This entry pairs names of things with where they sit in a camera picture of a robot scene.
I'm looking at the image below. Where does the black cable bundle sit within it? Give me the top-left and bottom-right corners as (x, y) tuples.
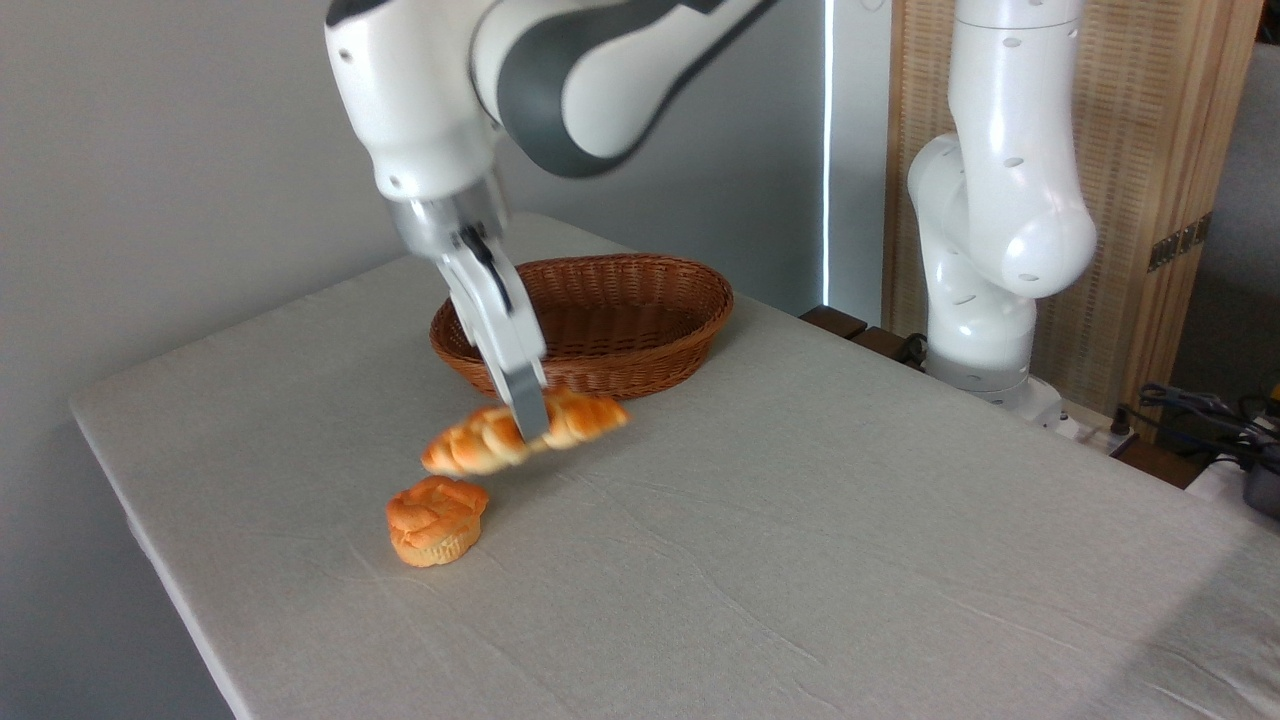
(1115, 383), (1280, 473)

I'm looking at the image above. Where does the brown wicker basket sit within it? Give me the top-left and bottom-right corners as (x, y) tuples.
(430, 253), (736, 402)

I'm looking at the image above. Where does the dark brown wooden board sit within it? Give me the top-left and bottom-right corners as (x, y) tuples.
(799, 305), (931, 373)

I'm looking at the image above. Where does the beige tablecloth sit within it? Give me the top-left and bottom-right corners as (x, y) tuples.
(68, 212), (1280, 720)

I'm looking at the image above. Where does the dark metal screen hinge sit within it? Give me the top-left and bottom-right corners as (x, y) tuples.
(1147, 212), (1214, 273)

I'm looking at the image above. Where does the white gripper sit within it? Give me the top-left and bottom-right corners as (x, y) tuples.
(436, 230), (553, 444)

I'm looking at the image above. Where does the long twisted bread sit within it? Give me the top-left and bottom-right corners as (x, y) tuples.
(421, 388), (633, 478)

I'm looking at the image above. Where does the round knotted bread bun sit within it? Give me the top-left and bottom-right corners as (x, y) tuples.
(386, 475), (491, 569)

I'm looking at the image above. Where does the white power strip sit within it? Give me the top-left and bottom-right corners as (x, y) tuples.
(1040, 398), (1141, 458)

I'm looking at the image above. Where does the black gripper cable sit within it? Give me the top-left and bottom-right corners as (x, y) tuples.
(460, 228), (515, 313)

